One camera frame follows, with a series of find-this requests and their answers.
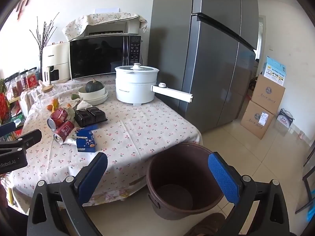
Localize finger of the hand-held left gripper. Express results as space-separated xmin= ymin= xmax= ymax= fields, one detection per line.
xmin=0 ymin=122 xmax=16 ymax=136
xmin=0 ymin=129 xmax=42 ymax=153

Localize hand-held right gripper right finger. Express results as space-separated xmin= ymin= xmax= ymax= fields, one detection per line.
xmin=208 ymin=152 xmax=291 ymax=236

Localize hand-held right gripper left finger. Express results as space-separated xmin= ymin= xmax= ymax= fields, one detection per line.
xmin=27 ymin=152 xmax=109 ymax=236

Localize blue snack box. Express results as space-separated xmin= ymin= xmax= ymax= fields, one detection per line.
xmin=76 ymin=125 xmax=98 ymax=152

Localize red drink can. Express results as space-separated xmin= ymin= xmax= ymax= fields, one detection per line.
xmin=54 ymin=120 xmax=75 ymax=144
xmin=47 ymin=108 xmax=69 ymax=129

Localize brown plastic trash bin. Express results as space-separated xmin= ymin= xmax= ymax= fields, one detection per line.
xmin=146 ymin=142 xmax=228 ymax=220

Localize black plastic tray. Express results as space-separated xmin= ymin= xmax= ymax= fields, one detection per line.
xmin=74 ymin=106 xmax=108 ymax=128

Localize person's brown slipper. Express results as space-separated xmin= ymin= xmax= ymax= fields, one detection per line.
xmin=189 ymin=213 xmax=227 ymax=236

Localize glass jar wooden lid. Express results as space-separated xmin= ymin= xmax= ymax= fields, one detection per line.
xmin=41 ymin=86 xmax=56 ymax=104

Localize pale green crumpled bag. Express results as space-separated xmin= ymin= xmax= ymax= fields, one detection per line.
xmin=65 ymin=103 xmax=75 ymax=119

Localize red label jar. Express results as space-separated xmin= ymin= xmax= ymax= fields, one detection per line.
xmin=26 ymin=70 xmax=37 ymax=89

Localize floral tablecloth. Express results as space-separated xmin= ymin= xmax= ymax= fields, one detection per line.
xmin=11 ymin=75 xmax=203 ymax=213

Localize crumpled white tissue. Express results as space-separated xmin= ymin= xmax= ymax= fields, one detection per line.
xmin=76 ymin=100 xmax=93 ymax=110

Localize brown cardboard box white label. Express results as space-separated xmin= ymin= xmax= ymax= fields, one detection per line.
xmin=240 ymin=100 xmax=275 ymax=140

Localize dark green pumpkin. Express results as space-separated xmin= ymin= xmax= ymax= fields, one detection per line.
xmin=85 ymin=78 xmax=105 ymax=93

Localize black metal chair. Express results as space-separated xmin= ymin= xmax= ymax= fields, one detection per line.
xmin=295 ymin=143 xmax=315 ymax=214

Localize cream air fryer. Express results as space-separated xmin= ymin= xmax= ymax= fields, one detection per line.
xmin=41 ymin=42 xmax=70 ymax=84

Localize small dark white box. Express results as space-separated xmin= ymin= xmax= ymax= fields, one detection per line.
xmin=276 ymin=108 xmax=294 ymax=129

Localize white electric pot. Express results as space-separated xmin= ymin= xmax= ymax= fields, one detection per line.
xmin=115 ymin=64 xmax=194 ymax=106

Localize dried branches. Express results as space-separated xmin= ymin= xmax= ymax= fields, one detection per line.
xmin=30 ymin=12 xmax=59 ymax=48

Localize black microwave oven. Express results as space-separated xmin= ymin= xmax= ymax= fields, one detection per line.
xmin=69 ymin=35 xmax=144 ymax=80

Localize grey refrigerator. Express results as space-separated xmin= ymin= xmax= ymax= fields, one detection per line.
xmin=148 ymin=0 xmax=259 ymax=133

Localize glass pot lid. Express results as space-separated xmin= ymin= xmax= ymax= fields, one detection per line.
xmin=116 ymin=63 xmax=159 ymax=74

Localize blue white carton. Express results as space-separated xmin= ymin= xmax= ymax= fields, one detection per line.
xmin=262 ymin=56 xmax=287 ymax=86

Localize white appliance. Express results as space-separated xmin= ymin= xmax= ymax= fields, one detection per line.
xmin=85 ymin=21 xmax=141 ymax=36

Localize floral cover cloth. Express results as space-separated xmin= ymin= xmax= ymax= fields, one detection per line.
xmin=61 ymin=12 xmax=147 ymax=42

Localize black wire rack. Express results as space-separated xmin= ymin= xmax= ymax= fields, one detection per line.
xmin=0 ymin=69 xmax=41 ymax=143

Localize red wall decoration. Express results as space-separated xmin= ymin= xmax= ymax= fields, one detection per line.
xmin=16 ymin=0 xmax=40 ymax=20

